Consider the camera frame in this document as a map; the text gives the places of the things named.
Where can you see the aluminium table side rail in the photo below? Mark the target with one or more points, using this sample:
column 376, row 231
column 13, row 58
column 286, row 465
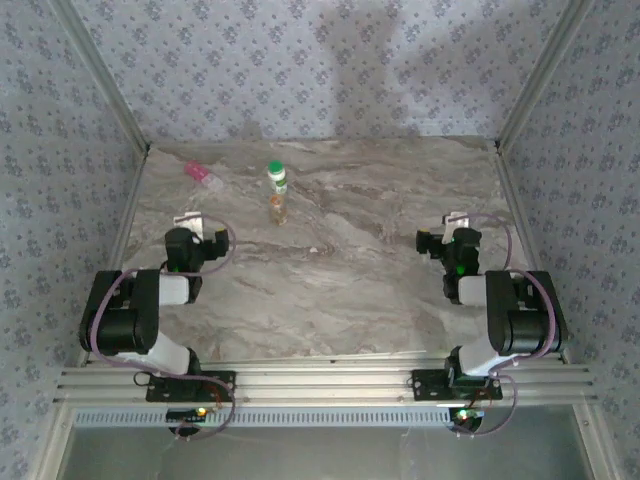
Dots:
column 120, row 240
column 515, row 200

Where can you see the clear pill bottle green cap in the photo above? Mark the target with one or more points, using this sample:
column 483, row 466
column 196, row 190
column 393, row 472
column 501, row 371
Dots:
column 275, row 167

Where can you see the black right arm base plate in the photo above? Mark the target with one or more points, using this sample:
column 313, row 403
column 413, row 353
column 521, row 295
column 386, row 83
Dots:
column 422, row 387

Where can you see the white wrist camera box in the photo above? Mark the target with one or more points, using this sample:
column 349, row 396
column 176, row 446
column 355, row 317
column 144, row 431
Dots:
column 192, row 222
column 457, row 222

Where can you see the right circuit board green light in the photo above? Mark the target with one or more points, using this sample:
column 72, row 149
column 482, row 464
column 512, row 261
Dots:
column 467, row 414

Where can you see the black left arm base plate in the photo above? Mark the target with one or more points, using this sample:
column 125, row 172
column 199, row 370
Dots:
column 225, row 382

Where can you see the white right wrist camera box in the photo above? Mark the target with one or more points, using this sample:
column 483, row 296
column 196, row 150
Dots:
column 457, row 222

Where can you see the aluminium frame bar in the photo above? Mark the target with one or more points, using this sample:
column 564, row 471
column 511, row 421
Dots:
column 597, row 450
column 52, row 450

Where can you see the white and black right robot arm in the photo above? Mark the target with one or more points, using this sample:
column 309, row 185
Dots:
column 525, row 325

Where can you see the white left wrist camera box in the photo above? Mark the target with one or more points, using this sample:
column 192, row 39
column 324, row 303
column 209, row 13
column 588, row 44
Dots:
column 192, row 222

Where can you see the pink and clear pill organizer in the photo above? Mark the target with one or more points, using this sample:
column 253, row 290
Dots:
column 197, row 171

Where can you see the aluminium corner post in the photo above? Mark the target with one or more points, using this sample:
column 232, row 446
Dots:
column 541, row 75
column 102, row 75

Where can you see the grey metal panel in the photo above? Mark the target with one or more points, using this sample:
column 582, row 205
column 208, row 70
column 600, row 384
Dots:
column 325, row 455

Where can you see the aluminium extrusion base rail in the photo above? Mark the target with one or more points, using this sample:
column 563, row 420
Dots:
column 325, row 382

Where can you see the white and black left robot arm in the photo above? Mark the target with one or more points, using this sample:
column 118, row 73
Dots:
column 125, row 325

